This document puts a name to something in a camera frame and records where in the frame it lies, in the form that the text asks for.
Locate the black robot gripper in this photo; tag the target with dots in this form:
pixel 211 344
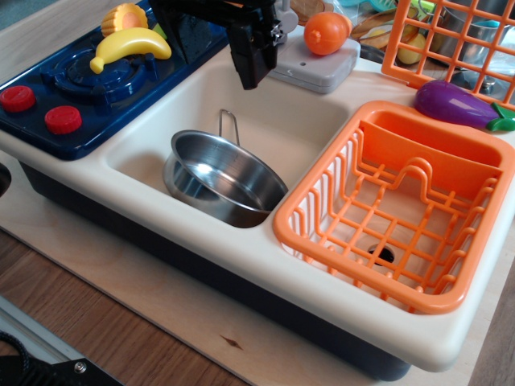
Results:
pixel 252 32

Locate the small stainless steel pan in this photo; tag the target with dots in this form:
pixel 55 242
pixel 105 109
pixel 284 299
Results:
pixel 215 175

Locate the cream toy kitchen sink unit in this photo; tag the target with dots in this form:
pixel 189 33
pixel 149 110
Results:
pixel 120 186

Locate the orange plastic drying rack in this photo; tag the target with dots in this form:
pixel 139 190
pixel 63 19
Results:
pixel 400 206

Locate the grey toy faucet base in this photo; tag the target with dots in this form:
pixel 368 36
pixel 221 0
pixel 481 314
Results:
pixel 296 64

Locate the yellow toy banana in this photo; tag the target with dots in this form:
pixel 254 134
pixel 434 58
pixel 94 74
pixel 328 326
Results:
pixel 130 41

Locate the orange toy fruit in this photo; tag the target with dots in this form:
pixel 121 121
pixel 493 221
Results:
pixel 326 32

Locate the blue toy stove top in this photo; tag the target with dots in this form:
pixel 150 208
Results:
pixel 106 102

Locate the right red stove knob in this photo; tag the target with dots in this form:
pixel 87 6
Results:
pixel 63 119

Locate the red stove knob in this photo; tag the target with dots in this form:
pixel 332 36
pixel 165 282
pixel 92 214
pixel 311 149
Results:
pixel 63 119
pixel 17 99

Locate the left red stove knob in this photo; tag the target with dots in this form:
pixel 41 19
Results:
pixel 17 99

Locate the purple toy eggplant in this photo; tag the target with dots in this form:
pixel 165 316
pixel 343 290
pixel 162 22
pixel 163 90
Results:
pixel 447 102

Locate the stainless steel pot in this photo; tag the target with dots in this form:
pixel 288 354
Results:
pixel 482 28

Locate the orange plastic grid basket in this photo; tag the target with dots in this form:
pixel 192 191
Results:
pixel 461 35

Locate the black bracket with screw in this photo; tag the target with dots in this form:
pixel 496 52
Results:
pixel 24 369

